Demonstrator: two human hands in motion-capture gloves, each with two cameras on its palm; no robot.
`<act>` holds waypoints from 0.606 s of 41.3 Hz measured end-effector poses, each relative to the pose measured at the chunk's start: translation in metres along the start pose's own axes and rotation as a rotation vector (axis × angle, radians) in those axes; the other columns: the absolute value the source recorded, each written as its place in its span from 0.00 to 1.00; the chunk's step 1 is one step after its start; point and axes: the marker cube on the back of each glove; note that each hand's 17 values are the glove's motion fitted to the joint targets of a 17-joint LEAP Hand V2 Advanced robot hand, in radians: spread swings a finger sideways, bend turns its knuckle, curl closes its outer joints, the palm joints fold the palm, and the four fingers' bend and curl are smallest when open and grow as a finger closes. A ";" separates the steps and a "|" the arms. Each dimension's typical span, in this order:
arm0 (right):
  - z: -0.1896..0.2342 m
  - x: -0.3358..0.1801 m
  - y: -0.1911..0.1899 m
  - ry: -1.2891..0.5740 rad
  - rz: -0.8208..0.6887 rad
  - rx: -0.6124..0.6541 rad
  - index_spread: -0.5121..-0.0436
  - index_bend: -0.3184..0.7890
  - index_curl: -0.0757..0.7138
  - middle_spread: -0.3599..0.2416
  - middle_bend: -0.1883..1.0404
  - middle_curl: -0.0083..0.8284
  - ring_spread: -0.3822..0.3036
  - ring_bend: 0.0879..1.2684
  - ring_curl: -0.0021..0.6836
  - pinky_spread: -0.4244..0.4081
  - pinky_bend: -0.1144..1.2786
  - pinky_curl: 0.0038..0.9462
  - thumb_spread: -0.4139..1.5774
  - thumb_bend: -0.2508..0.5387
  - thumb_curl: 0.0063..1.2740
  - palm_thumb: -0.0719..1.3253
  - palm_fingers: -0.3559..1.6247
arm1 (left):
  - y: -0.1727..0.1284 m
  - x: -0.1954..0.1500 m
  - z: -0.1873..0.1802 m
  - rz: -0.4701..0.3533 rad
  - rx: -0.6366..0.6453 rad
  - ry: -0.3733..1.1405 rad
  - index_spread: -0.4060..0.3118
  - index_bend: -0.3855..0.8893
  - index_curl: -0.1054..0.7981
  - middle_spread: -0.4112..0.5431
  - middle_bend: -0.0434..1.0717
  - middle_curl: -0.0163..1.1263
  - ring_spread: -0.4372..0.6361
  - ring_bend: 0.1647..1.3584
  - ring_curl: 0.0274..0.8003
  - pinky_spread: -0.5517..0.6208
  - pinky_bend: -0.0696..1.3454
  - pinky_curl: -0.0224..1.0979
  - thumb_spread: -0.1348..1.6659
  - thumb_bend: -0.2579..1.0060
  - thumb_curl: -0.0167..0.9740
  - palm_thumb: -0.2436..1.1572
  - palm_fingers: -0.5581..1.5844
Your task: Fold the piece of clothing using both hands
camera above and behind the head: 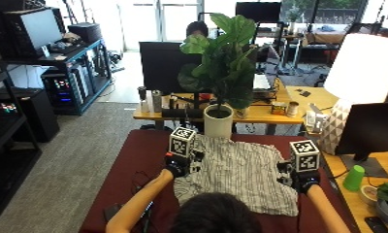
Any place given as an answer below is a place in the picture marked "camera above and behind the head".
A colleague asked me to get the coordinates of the person's right hand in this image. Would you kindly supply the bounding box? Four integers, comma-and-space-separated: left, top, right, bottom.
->
277, 159, 324, 195

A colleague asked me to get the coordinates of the person's left hand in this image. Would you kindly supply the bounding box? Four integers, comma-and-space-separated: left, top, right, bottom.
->
163, 150, 205, 179

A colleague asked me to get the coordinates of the white black striped cloth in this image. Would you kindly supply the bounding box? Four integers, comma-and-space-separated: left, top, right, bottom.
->
172, 133, 300, 217

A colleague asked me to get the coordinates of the white marker cube left glove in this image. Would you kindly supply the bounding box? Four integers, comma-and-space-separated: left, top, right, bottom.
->
168, 126, 199, 160

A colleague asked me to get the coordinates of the white marker cube glove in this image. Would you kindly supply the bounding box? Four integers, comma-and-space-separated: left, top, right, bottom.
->
288, 139, 322, 174
168, 126, 199, 160

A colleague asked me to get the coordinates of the white marker cube right glove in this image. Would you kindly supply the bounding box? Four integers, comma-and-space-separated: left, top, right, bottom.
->
288, 139, 322, 174

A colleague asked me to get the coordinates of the white round plant pot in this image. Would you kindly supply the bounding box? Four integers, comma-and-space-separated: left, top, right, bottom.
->
201, 103, 236, 140

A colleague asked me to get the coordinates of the black monitor base bar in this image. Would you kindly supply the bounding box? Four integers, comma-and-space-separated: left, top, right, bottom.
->
160, 108, 204, 118

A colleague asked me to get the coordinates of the green plastic cup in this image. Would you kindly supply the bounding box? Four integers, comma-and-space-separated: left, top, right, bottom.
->
341, 164, 366, 192

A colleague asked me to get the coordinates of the small glass jar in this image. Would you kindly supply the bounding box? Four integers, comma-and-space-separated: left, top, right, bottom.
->
235, 106, 251, 120

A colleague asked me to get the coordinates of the white desk gadget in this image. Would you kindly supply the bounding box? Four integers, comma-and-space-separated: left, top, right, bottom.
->
304, 103, 329, 134

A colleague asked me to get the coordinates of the grey white patterned lamp base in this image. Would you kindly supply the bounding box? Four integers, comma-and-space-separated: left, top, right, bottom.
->
320, 98, 356, 156

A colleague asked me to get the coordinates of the long wooden desk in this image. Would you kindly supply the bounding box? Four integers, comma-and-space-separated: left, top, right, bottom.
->
132, 84, 338, 126

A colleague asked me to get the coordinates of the white cylindrical cup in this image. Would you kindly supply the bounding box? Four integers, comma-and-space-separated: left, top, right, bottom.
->
285, 100, 300, 118

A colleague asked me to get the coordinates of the light wooden side desk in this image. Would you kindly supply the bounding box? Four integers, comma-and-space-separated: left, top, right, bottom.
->
322, 150, 388, 233

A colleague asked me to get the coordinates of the yellow small box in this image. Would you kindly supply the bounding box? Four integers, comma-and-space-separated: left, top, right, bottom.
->
271, 101, 288, 117

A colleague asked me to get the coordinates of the white small bowl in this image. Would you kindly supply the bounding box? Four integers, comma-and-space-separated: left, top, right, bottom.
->
360, 184, 380, 207

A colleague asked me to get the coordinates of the silver can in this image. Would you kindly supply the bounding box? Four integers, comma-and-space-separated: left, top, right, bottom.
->
151, 89, 164, 114

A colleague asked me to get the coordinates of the black monitor with stand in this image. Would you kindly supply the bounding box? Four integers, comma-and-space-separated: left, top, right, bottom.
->
333, 102, 388, 179

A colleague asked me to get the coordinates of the black tumbler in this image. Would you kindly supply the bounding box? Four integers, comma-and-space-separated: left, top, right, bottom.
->
136, 85, 149, 102

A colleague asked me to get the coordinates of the black flat device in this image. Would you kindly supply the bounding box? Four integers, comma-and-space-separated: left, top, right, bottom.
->
103, 202, 124, 223

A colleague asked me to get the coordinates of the black phone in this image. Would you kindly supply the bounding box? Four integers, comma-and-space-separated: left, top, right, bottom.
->
364, 216, 388, 233

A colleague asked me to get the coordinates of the grey plant pot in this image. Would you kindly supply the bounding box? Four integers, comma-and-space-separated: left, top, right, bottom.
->
373, 198, 388, 227

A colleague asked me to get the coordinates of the open laptop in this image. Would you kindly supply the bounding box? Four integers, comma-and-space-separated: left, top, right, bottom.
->
252, 73, 276, 92

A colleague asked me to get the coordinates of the black monitor on wooden desk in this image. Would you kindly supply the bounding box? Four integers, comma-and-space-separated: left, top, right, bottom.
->
139, 41, 204, 95

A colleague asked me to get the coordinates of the large-leaved green plant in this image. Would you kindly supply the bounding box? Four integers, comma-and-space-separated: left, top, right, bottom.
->
177, 13, 260, 112

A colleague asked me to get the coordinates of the blue-framed equipment rack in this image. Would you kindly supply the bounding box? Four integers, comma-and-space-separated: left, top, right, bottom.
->
0, 38, 113, 117

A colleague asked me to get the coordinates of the white lamp shade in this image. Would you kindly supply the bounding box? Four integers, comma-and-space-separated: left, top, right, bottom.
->
322, 33, 388, 106

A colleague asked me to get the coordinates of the computer case with coloured lights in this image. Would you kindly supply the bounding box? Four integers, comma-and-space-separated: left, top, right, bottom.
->
40, 69, 87, 109

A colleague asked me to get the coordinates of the black computer tower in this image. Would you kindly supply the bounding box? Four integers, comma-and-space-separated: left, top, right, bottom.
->
0, 87, 62, 144

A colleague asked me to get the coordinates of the black shelving unit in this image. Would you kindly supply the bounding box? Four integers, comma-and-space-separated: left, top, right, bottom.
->
0, 70, 43, 221

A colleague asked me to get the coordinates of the black box on rack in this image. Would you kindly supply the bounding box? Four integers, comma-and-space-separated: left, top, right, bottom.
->
67, 21, 105, 45

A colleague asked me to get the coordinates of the black background monitor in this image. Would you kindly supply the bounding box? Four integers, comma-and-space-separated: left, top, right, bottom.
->
235, 1, 283, 24

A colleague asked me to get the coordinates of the black-framed monitor on rack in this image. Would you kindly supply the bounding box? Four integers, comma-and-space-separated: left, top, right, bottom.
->
2, 6, 66, 59

